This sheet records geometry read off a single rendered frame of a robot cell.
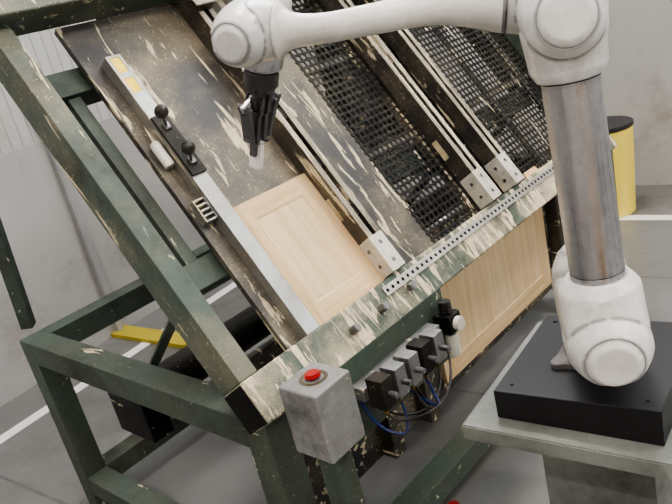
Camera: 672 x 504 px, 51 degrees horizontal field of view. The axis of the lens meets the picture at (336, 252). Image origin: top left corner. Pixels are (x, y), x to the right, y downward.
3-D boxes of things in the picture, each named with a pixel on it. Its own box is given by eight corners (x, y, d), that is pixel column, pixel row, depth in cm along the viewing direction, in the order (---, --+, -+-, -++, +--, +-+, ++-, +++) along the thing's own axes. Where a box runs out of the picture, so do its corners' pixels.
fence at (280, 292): (300, 340, 190) (307, 335, 187) (100, 66, 199) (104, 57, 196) (313, 331, 194) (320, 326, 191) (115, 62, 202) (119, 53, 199)
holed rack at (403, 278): (387, 296, 206) (388, 296, 205) (381, 288, 206) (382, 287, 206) (608, 131, 314) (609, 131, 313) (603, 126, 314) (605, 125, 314)
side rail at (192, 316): (223, 396, 178) (240, 383, 170) (-17, 59, 189) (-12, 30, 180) (240, 384, 182) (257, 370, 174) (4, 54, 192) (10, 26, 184)
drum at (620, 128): (649, 201, 460) (642, 113, 440) (628, 223, 436) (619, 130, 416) (594, 200, 485) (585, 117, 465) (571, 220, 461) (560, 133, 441)
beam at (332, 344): (250, 437, 177) (268, 425, 169) (222, 397, 178) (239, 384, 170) (600, 158, 322) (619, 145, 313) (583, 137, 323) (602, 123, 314)
